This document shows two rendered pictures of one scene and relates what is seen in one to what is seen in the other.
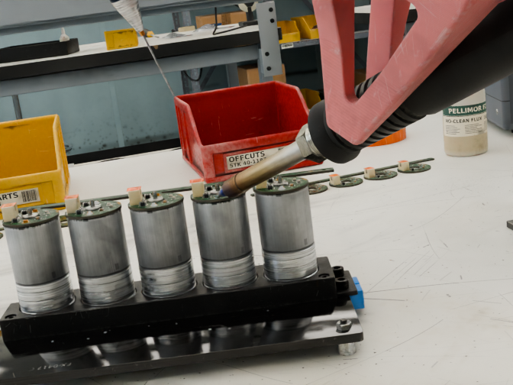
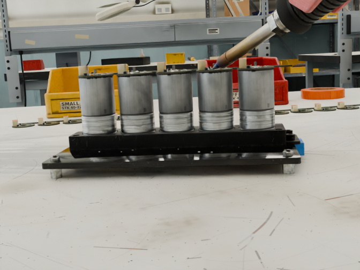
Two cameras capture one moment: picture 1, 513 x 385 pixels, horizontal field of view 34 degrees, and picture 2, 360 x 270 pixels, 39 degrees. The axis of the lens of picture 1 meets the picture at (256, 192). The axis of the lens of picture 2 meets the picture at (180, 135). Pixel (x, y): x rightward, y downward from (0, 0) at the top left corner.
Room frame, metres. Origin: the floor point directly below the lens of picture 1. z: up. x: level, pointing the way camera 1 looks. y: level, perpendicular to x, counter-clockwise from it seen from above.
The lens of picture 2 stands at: (0.01, 0.00, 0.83)
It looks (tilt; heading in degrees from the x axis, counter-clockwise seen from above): 10 degrees down; 8
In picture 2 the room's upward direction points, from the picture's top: 3 degrees counter-clockwise
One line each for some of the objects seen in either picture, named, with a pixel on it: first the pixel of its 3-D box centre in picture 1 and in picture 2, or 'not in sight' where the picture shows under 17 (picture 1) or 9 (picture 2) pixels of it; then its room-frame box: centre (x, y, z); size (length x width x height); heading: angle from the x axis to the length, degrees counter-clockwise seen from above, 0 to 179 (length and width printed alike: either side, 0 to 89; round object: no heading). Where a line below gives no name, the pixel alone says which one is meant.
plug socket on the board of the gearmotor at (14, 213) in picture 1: (11, 211); (84, 70); (0.36, 0.11, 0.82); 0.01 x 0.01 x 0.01; 0
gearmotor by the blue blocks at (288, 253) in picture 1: (286, 236); (256, 103); (0.36, -0.01, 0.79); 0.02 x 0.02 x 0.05
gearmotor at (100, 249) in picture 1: (102, 260); (136, 107); (0.36, 0.07, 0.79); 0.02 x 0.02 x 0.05
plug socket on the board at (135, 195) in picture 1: (137, 195); (162, 67); (0.36, 0.05, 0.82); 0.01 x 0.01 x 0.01; 0
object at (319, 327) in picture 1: (172, 334); (174, 156); (0.34, 0.04, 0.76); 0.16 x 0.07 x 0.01; 90
